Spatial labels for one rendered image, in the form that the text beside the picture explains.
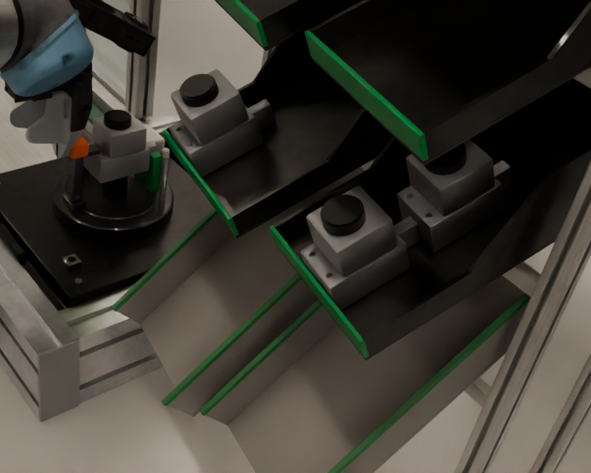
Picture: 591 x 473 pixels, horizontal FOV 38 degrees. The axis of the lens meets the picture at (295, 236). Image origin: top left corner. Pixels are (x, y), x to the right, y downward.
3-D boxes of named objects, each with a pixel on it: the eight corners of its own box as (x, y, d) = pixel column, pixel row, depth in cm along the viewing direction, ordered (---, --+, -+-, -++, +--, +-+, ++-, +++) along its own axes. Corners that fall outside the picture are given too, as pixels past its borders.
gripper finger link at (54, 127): (19, 166, 92) (16, 88, 86) (69, 153, 95) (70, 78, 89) (32, 181, 90) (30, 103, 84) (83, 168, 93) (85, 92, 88)
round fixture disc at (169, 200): (89, 256, 96) (90, 242, 95) (32, 190, 104) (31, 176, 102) (195, 221, 104) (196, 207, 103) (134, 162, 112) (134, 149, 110)
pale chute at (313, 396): (297, 542, 70) (268, 534, 67) (227, 423, 78) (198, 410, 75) (558, 307, 67) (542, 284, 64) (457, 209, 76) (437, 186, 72)
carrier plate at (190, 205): (69, 312, 91) (70, 297, 90) (-26, 192, 105) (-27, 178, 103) (250, 245, 105) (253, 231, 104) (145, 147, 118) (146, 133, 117)
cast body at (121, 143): (100, 184, 97) (101, 131, 93) (81, 164, 100) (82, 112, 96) (164, 166, 102) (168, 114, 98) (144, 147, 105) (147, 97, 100)
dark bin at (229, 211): (236, 239, 67) (208, 175, 62) (171, 150, 76) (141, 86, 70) (525, 70, 72) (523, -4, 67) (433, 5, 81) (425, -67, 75)
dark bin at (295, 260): (365, 361, 59) (346, 299, 54) (276, 246, 67) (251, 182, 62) (682, 161, 64) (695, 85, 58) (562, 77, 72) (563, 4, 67)
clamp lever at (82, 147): (70, 204, 98) (73, 146, 93) (62, 194, 99) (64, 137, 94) (98, 196, 100) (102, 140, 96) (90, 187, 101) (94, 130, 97)
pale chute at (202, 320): (193, 419, 78) (163, 404, 75) (140, 322, 87) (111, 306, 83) (422, 204, 76) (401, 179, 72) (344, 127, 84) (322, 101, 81)
